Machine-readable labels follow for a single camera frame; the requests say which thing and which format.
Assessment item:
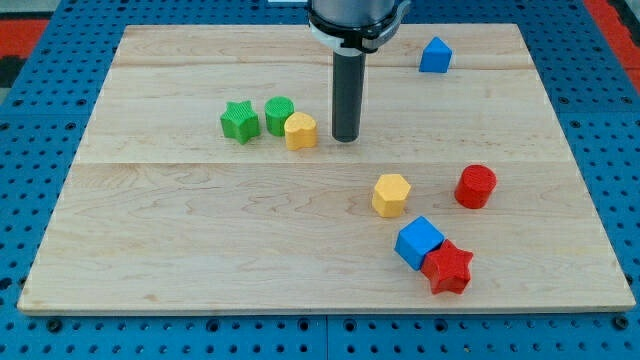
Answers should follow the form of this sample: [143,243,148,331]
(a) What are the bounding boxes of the yellow heart block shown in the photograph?
[284,112,317,151]

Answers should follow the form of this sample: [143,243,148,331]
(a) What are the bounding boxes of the red cylinder block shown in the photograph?
[454,164,497,209]

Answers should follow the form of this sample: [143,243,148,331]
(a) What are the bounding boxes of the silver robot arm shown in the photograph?
[307,0,411,143]

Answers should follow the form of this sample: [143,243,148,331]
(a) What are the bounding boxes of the green star block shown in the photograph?
[220,100,261,144]

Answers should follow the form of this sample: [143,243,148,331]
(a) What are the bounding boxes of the blue cube block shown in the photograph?
[394,216,445,271]

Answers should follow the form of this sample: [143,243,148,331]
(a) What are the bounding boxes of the yellow hexagon block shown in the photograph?
[372,174,411,218]

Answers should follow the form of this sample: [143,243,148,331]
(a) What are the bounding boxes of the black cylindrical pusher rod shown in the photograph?
[331,53,366,143]

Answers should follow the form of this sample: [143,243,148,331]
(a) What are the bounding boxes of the red star block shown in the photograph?
[420,239,474,295]

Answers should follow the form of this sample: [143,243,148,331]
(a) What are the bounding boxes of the wooden board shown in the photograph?
[18,24,635,316]

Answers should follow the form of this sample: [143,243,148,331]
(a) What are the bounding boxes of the blue pentagon block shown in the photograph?
[419,37,453,73]

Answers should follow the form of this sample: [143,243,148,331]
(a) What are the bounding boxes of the green cylinder block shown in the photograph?
[264,96,295,137]

